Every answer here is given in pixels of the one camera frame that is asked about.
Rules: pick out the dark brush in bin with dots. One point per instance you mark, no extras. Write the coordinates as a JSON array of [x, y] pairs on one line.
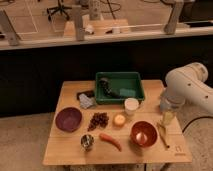
[[107, 90]]

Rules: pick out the yellow candle cup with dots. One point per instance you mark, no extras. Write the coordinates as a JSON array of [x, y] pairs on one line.
[[119, 120]]

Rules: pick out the red bowl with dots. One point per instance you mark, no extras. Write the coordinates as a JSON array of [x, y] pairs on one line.
[[146, 128]]

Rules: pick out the green plastic bin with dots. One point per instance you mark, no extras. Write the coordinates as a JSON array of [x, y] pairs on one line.
[[117, 81]]

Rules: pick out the green sponge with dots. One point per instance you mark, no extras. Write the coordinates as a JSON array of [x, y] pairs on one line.
[[127, 92]]

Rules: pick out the black flat block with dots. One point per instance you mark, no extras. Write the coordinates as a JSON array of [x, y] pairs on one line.
[[89, 93]]

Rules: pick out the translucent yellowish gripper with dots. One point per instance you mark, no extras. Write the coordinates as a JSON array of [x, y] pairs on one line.
[[168, 116]]

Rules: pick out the black office chair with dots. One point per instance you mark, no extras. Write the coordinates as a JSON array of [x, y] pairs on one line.
[[61, 8]]

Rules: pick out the white egg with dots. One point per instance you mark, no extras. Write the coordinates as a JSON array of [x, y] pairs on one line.
[[141, 138]]

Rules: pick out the dark grape bunch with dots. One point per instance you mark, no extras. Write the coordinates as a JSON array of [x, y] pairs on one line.
[[98, 119]]

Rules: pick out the grey crumpled cloth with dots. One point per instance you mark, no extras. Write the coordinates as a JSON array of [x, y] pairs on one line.
[[86, 102]]

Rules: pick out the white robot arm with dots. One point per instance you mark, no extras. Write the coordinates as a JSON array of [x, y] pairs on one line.
[[187, 83]]

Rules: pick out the wooden table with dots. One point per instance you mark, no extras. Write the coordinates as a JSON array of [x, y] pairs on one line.
[[65, 148]]

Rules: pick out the wooden stick utensil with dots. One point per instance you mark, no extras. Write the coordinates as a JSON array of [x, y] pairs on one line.
[[162, 133]]

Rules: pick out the small metal cup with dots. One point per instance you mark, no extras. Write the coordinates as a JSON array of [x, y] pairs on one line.
[[87, 141]]

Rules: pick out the purple bowl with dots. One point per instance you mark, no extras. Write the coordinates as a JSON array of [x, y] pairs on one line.
[[68, 119]]

